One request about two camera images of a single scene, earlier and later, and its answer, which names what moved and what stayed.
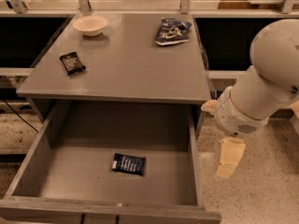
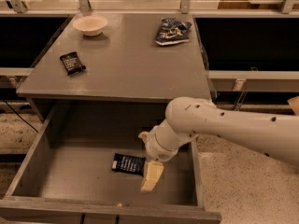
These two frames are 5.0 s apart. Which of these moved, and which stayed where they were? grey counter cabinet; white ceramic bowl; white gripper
Moved: white gripper
Stayed: grey counter cabinet; white ceramic bowl
